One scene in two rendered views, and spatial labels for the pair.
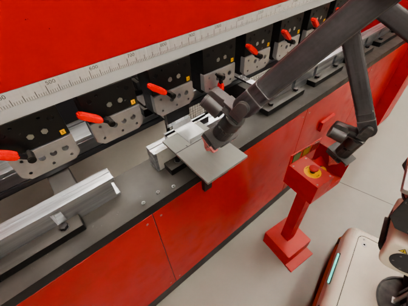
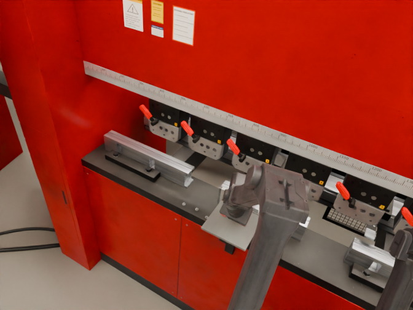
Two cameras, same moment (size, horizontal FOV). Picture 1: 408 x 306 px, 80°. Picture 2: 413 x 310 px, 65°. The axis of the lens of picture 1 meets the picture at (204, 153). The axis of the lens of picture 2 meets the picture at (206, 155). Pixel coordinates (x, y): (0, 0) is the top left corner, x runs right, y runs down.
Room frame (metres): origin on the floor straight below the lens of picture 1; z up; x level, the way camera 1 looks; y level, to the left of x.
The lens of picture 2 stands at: (0.11, -0.69, 1.96)
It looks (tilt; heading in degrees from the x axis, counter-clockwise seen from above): 39 degrees down; 63
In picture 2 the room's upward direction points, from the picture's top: 6 degrees clockwise
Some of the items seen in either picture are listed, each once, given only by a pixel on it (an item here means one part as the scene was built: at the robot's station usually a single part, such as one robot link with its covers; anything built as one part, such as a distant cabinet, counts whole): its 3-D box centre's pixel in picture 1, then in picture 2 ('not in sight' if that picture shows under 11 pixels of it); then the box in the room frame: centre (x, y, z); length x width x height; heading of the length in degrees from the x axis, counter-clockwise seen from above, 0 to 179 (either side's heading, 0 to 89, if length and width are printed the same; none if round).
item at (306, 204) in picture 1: (297, 212); not in sight; (0.70, -0.50, 0.39); 0.06 x 0.06 x 0.54; 31
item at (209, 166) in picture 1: (203, 149); (237, 215); (0.63, 0.00, 1.00); 0.26 x 0.18 x 0.01; 38
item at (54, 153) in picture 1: (35, 137); (169, 117); (0.48, 0.43, 1.21); 0.15 x 0.09 x 0.17; 128
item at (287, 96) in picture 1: (282, 100); (393, 289); (1.07, -0.42, 0.89); 0.30 x 0.05 x 0.03; 128
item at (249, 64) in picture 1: (250, 48); (363, 194); (0.97, -0.21, 1.21); 0.15 x 0.09 x 0.17; 128
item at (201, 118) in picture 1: (187, 127); not in sight; (0.77, 0.06, 0.98); 0.20 x 0.03 x 0.03; 128
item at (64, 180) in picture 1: (54, 164); (201, 145); (0.77, 0.68, 0.81); 0.64 x 0.08 x 0.14; 38
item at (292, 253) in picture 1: (288, 243); not in sight; (0.68, -0.52, 0.06); 0.25 x 0.20 x 0.12; 31
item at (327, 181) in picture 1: (316, 170); not in sight; (0.70, -0.50, 0.75); 0.20 x 0.16 x 0.18; 121
